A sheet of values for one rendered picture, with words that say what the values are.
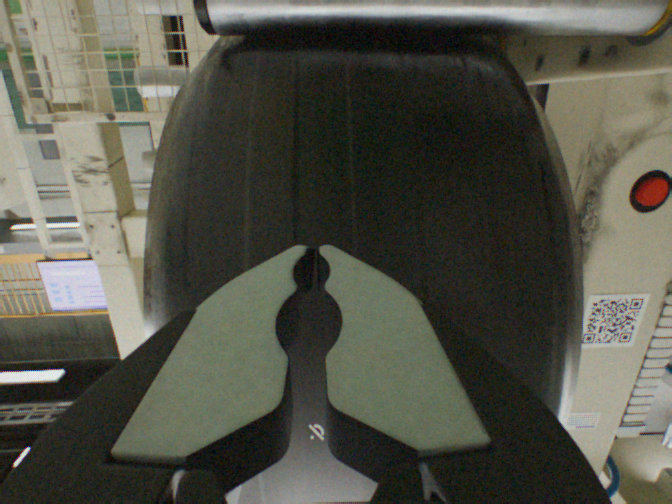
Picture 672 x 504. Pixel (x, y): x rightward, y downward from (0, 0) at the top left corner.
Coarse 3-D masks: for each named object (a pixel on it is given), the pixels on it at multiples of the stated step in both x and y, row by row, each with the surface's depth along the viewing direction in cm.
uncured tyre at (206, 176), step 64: (256, 64) 26; (320, 64) 26; (384, 64) 26; (448, 64) 26; (192, 128) 24; (256, 128) 23; (320, 128) 23; (384, 128) 23; (448, 128) 23; (512, 128) 24; (192, 192) 22; (256, 192) 22; (320, 192) 22; (384, 192) 22; (448, 192) 22; (512, 192) 22; (192, 256) 22; (256, 256) 21; (384, 256) 21; (448, 256) 21; (512, 256) 21; (576, 256) 25; (320, 320) 21; (512, 320) 21; (576, 320) 24; (320, 384) 21; (576, 384) 26
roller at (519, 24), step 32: (224, 0) 25; (256, 0) 25; (288, 0) 25; (320, 0) 25; (352, 0) 26; (384, 0) 26; (416, 0) 26; (448, 0) 26; (480, 0) 26; (512, 0) 26; (544, 0) 26; (576, 0) 26; (608, 0) 26; (640, 0) 26; (224, 32) 27; (256, 32) 27; (288, 32) 28; (320, 32) 28; (352, 32) 28; (384, 32) 28; (416, 32) 28; (448, 32) 28; (480, 32) 28; (512, 32) 28; (544, 32) 28; (576, 32) 28; (608, 32) 28; (640, 32) 28
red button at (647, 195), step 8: (640, 184) 39; (648, 184) 38; (656, 184) 38; (664, 184) 38; (640, 192) 39; (648, 192) 39; (656, 192) 39; (664, 192) 39; (640, 200) 39; (648, 200) 39; (656, 200) 39
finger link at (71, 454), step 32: (160, 352) 8; (96, 384) 7; (128, 384) 7; (64, 416) 7; (96, 416) 7; (128, 416) 7; (32, 448) 6; (64, 448) 6; (96, 448) 6; (32, 480) 6; (64, 480) 6; (96, 480) 6; (128, 480) 6; (160, 480) 6
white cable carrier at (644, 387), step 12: (660, 312) 47; (660, 324) 47; (660, 336) 47; (648, 348) 48; (660, 348) 48; (648, 360) 49; (660, 360) 49; (648, 372) 49; (660, 372) 49; (636, 384) 50; (648, 384) 50; (636, 396) 51; (648, 396) 51; (636, 408) 52; (648, 408) 52; (624, 420) 53; (636, 420) 53
